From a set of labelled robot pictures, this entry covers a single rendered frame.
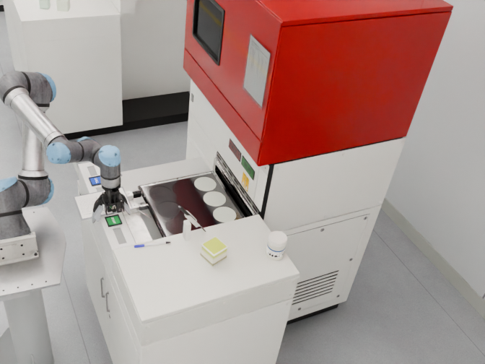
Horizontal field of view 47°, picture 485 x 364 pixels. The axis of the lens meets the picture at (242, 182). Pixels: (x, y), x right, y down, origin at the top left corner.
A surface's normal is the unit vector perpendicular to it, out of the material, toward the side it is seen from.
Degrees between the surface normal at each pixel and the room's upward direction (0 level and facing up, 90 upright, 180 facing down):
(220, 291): 0
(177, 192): 0
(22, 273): 0
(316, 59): 90
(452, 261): 90
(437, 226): 90
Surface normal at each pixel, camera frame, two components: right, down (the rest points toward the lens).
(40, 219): 0.11, -0.77
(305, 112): 0.43, 0.61
